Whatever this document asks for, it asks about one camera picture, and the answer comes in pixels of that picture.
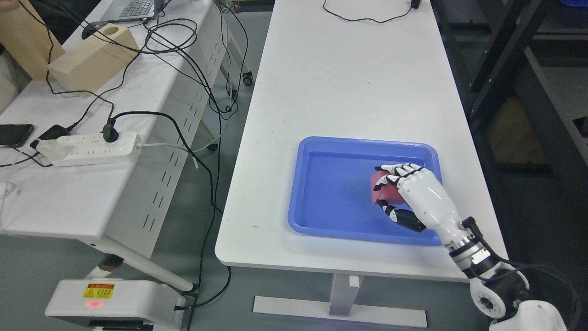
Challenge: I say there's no white machine base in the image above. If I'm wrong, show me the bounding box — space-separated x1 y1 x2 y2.
45 279 187 331

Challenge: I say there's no tall wooden block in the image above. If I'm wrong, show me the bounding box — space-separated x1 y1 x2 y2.
0 0 65 81

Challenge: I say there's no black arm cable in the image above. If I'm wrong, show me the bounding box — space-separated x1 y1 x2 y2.
462 216 583 331

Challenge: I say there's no white table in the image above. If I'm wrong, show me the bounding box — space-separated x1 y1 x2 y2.
215 0 506 330

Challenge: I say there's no white power strip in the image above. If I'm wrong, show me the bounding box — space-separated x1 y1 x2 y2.
36 131 141 167

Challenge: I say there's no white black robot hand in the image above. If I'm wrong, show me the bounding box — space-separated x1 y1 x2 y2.
373 163 469 249

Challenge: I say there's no blue plastic tray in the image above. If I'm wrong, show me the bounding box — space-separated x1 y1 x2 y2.
288 137 442 246

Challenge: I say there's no black right metal shelf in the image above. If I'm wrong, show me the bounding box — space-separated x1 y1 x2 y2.
432 0 587 262

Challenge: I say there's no wooden box with hole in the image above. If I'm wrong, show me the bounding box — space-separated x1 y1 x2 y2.
48 23 138 98

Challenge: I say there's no black smartphone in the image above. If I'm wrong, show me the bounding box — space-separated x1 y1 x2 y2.
0 124 35 148

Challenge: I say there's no grey laptop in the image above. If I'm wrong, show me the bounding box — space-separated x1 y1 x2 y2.
101 0 166 23

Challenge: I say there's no black cable on table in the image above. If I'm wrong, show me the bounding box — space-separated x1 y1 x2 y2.
322 0 422 23

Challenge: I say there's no pink foam block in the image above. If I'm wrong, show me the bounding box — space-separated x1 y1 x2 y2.
370 171 406 207

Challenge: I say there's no black plug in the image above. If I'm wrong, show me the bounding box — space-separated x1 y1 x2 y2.
102 119 119 143

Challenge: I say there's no white side desk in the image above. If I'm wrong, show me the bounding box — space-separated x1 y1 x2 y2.
1 0 228 292

